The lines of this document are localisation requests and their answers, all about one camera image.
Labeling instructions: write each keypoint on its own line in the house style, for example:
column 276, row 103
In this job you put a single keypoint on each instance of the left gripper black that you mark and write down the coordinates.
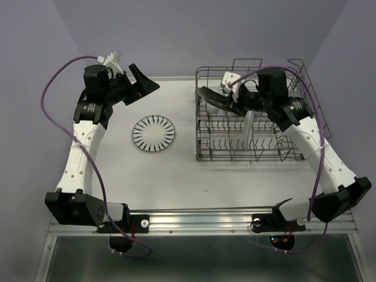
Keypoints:
column 143, row 86

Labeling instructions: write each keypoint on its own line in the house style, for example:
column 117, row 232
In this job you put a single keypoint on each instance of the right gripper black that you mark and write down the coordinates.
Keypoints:
column 227, row 104

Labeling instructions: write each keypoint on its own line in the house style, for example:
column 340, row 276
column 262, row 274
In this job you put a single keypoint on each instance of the white ribbed bowl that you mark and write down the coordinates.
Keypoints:
column 211, row 110

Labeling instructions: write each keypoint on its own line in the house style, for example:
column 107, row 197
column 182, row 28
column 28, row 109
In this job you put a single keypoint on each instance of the white plate blue stripes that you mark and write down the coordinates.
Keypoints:
column 153, row 133

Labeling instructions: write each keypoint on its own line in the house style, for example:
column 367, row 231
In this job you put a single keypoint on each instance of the white plate red strawberries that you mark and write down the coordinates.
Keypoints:
column 248, row 129

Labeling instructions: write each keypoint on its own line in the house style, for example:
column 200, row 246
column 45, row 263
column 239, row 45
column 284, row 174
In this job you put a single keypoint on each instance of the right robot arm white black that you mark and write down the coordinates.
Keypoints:
column 336, row 188

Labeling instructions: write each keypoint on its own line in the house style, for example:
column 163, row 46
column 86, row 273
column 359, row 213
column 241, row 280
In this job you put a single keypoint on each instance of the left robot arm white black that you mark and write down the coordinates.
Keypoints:
column 72, row 203

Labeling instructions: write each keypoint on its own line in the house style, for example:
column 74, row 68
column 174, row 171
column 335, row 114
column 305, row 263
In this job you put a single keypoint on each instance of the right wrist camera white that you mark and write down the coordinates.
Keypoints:
column 230, row 84

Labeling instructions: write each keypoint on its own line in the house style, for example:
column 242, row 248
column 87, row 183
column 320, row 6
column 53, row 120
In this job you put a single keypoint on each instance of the grey wire dish rack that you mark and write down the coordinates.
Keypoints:
column 220, row 137

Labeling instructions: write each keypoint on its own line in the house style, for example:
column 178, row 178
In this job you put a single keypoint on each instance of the aluminium mounting rail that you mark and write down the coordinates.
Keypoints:
column 209, row 222

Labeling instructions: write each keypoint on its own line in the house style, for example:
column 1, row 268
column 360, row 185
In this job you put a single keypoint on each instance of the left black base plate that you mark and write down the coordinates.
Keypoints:
column 135, row 224

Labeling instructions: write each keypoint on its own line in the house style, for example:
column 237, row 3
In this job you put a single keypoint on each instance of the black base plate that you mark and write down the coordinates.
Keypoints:
column 135, row 224
column 270, row 222

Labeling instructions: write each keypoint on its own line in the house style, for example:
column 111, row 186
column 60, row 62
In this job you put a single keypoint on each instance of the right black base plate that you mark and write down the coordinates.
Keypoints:
column 270, row 222

